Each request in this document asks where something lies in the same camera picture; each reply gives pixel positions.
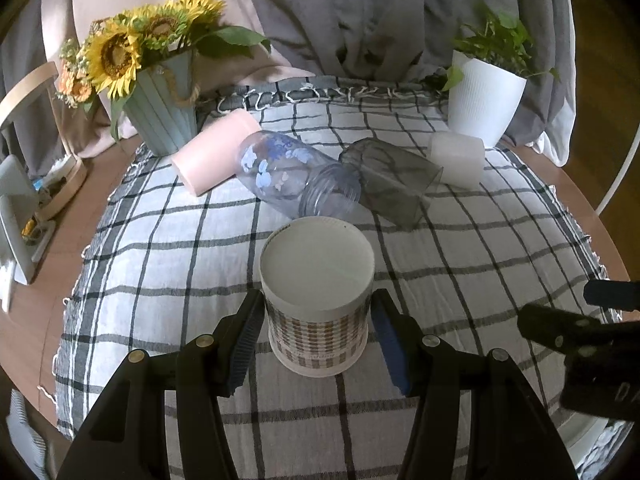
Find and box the houndstooth paper cup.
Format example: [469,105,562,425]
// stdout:
[258,217,375,378]

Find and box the white frosted cup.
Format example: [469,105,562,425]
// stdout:
[427,131,485,190]

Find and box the dark grey glass cup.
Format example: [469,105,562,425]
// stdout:
[338,139,444,231]

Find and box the pink cup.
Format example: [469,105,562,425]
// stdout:
[170,110,260,196]

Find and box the clear blue floral cup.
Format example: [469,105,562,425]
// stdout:
[235,130,361,219]

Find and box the checked tablecloth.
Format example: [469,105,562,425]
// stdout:
[54,77,616,479]

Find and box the white shelf unit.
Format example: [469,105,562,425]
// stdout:
[1,155,55,313]

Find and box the white ribbed plant pot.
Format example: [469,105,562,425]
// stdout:
[447,50,526,148]

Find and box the pale green ribbed vase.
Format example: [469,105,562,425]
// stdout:
[124,50,200,157]

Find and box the green potted plant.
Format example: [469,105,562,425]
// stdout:
[449,0,562,82]

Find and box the sunflower bouquet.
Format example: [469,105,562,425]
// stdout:
[54,0,272,111]

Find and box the grey blanket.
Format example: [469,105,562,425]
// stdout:
[1,0,576,166]

